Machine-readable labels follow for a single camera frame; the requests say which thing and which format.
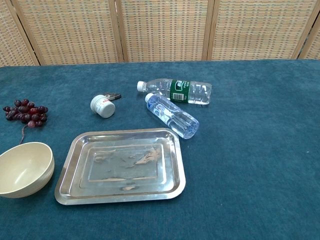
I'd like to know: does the woven folding screen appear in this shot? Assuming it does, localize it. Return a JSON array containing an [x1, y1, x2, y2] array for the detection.
[[0, 0, 320, 68]]

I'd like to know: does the stainless steel tray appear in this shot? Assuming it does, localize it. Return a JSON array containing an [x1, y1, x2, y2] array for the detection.
[[54, 127, 187, 206]]

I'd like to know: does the blue tablecloth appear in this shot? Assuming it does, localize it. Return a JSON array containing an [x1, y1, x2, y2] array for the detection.
[[0, 58, 320, 240]]

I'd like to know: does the bunch of dark red grapes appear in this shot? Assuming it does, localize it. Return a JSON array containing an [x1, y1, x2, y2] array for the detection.
[[2, 98, 49, 145]]

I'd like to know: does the white medicine jar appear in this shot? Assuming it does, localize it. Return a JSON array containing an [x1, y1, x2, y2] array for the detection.
[[90, 94, 116, 119]]

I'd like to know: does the beige bowl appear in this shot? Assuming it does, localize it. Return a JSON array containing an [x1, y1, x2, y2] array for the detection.
[[0, 141, 55, 199]]

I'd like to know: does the clear bottle with green label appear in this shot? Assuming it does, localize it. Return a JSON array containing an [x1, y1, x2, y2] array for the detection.
[[136, 77, 213, 106]]

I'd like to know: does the clear bottle with blue tint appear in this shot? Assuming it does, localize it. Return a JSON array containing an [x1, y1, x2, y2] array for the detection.
[[144, 92, 200, 140]]

